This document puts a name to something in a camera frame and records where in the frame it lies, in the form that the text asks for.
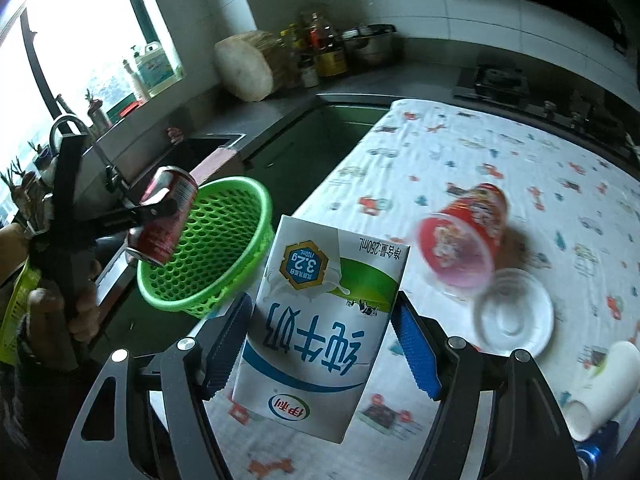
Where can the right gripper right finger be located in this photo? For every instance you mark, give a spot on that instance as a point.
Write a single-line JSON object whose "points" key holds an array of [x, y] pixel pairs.
{"points": [[527, 437]]}

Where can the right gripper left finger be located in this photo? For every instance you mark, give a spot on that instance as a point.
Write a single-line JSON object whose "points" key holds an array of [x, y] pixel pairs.
{"points": [[144, 416]]}

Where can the blue drink can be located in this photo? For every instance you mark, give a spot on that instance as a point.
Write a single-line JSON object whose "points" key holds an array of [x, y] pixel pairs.
{"points": [[597, 452]]}

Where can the red soda can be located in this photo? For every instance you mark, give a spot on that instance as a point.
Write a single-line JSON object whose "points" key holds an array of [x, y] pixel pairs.
{"points": [[169, 198]]}

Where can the red instant noodle cup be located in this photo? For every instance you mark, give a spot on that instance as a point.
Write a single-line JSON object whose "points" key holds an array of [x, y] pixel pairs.
{"points": [[459, 243]]}

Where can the white milk carton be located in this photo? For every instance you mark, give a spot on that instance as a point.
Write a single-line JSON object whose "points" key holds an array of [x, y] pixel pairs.
{"points": [[320, 316]]}

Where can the black kitchen sink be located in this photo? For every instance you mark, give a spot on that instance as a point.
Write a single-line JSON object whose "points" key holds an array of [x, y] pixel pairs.
{"points": [[186, 155]]}

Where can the person's left hand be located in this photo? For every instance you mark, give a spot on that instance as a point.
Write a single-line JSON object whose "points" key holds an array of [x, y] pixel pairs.
{"points": [[51, 335]]}

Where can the steel sink faucet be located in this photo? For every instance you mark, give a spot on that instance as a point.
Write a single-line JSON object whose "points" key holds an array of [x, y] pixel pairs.
{"points": [[69, 140]]}

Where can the white paper cup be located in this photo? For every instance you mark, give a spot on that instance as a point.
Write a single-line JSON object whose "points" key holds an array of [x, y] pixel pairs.
{"points": [[606, 394]]}

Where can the green perforated plastic basket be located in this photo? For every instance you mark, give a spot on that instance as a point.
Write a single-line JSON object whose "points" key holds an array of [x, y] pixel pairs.
{"points": [[226, 237]]}

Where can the white detergent jug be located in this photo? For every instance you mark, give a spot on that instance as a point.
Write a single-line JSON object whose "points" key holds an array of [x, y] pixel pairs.
{"points": [[154, 68]]}

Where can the round wooden chopping block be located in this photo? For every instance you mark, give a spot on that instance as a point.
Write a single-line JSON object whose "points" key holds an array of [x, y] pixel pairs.
{"points": [[251, 65]]}

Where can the dark sauce bottle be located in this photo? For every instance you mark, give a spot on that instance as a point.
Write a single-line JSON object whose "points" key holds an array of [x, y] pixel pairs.
{"points": [[329, 54]]}

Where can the black gas stove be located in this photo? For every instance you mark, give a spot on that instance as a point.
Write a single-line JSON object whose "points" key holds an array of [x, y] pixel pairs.
{"points": [[566, 103]]}

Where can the steel pot with lid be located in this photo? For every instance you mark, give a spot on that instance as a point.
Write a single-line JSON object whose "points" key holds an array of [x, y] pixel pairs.
{"points": [[369, 44]]}

